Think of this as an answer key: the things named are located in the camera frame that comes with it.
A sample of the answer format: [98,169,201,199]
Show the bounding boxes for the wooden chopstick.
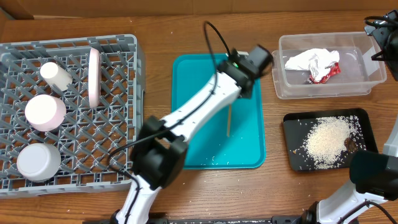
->
[226,104,232,137]

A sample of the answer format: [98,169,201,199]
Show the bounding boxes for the red snack wrapper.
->
[308,62,341,84]

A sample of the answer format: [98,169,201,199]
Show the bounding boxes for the white napkin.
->
[284,49,340,82]

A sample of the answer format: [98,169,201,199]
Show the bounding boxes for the brown food scrap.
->
[344,138,358,153]

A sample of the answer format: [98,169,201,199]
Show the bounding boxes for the large pink plate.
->
[88,48,101,108]

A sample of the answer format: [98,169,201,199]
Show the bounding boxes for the white paper cup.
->
[39,62,73,91]

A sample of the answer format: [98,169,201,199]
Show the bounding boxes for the small pink bowl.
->
[24,95,67,132]

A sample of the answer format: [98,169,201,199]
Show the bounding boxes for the grey small saucer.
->
[17,143,61,182]

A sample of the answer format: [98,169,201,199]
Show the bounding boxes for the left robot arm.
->
[110,57,269,223]

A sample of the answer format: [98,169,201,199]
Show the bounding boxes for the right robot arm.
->
[293,124,397,223]

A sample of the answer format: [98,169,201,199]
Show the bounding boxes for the clear plastic waste bin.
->
[272,32,387,100]

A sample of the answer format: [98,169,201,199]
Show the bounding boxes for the teal plastic serving tray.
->
[171,54,266,170]

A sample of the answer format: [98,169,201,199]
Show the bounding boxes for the black rectangular tray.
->
[282,108,381,172]

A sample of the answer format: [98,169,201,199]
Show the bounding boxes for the scattered rice grains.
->
[292,114,371,170]

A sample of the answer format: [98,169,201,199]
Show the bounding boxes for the grey plastic dish rack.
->
[1,34,146,198]

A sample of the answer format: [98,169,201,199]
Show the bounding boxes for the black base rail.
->
[82,214,308,224]

